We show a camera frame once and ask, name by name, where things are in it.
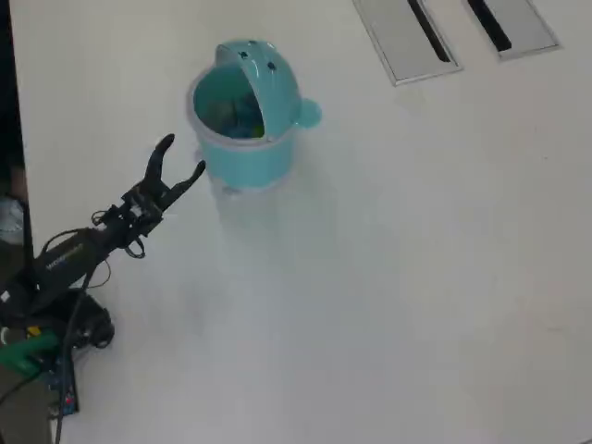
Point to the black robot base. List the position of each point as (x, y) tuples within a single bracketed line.
[(92, 328)]

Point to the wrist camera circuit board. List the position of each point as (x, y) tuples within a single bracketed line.
[(144, 213)]

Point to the blue controller circuit board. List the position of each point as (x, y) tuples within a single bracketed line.
[(67, 393)]

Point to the green table clamp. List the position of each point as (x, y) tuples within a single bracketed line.
[(23, 353)]

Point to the thin black pole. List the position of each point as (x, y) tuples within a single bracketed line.
[(28, 240)]

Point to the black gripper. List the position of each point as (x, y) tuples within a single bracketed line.
[(150, 196)]

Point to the yellow connector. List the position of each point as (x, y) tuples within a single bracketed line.
[(33, 331)]

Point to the white shoe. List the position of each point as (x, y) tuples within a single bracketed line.
[(10, 221)]

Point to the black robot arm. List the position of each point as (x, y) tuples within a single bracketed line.
[(65, 261)]

